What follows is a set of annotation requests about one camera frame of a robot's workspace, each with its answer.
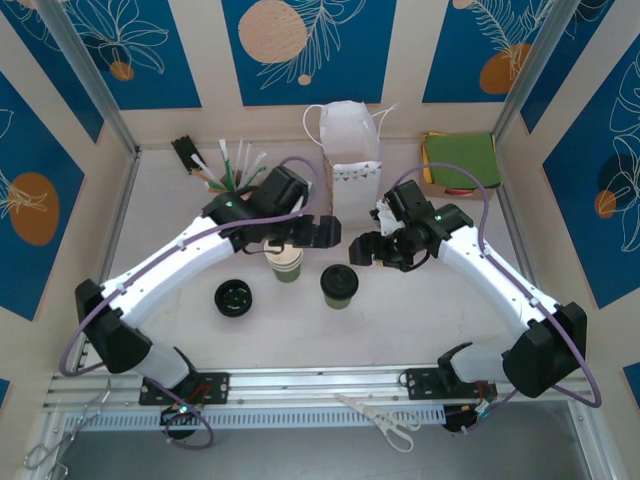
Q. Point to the aluminium frame post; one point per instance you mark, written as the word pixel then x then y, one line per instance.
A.
pixel 539 55
pixel 87 67

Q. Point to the cardboard napkin box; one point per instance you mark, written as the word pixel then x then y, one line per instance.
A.
pixel 435 192

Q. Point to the white paper takeout bag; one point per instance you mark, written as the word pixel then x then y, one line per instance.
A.
pixel 355 200

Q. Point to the brown wooden stirrer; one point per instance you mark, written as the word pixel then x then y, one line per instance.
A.
pixel 205 178

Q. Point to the stack of green paper cups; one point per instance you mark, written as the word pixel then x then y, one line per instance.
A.
pixel 289 272

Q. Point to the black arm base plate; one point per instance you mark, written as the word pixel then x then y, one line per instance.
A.
pixel 215 387
pixel 420 385

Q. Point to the aluminium side rail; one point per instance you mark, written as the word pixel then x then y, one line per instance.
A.
pixel 511 187
pixel 117 220

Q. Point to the black controller board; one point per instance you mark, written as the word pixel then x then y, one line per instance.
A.
pixel 457 420
pixel 180 415

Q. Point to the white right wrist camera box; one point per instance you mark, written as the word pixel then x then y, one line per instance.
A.
pixel 386 220

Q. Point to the white paper straw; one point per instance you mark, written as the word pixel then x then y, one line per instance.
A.
pixel 260 160
pixel 200 162
pixel 248 152
pixel 240 150
pixel 223 150

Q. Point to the black plastic holder tray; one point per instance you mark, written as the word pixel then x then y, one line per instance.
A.
pixel 184 150

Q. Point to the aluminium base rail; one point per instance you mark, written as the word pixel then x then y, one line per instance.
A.
pixel 310 382

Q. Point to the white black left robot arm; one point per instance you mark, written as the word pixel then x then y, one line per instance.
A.
pixel 165 265

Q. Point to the black plastic cup lid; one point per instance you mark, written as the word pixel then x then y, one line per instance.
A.
pixel 340 282

